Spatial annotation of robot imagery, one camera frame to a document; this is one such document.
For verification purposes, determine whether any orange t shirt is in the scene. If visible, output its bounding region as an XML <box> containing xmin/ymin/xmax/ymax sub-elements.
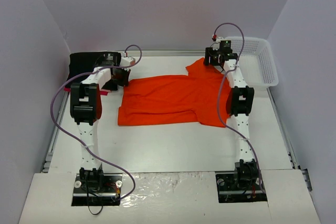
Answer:
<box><xmin>118</xmin><ymin>59</ymin><xmax>230</xmax><ymax>127</ymax></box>

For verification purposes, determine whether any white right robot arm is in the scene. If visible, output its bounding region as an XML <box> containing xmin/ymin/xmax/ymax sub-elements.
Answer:
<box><xmin>204</xmin><ymin>36</ymin><xmax>258</xmax><ymax>189</ymax></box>

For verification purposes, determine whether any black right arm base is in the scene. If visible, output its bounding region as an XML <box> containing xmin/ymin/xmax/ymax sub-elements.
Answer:
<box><xmin>215</xmin><ymin>173</ymin><xmax>267</xmax><ymax>204</ymax></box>

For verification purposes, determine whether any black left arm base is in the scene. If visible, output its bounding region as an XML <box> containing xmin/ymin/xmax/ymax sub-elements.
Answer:
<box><xmin>71</xmin><ymin>174</ymin><xmax>123</xmax><ymax>207</ymax></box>

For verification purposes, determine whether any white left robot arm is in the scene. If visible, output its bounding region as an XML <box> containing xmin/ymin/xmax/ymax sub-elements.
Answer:
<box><xmin>66</xmin><ymin>51</ymin><xmax>135</xmax><ymax>191</ymax></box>

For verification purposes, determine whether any magenta folded t shirt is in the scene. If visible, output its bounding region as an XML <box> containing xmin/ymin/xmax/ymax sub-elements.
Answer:
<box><xmin>64</xmin><ymin>88</ymin><xmax>110</xmax><ymax>96</ymax></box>

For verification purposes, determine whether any black folded t shirt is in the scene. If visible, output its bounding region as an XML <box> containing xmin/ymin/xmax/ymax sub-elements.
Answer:
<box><xmin>65</xmin><ymin>51</ymin><xmax>121</xmax><ymax>91</ymax></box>

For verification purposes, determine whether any white plastic basket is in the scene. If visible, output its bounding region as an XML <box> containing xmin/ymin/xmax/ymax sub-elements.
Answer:
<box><xmin>225</xmin><ymin>36</ymin><xmax>279</xmax><ymax>90</ymax></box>

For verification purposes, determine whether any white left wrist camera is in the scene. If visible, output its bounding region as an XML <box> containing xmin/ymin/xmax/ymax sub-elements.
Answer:
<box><xmin>120</xmin><ymin>56</ymin><xmax>136</xmax><ymax>68</ymax></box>

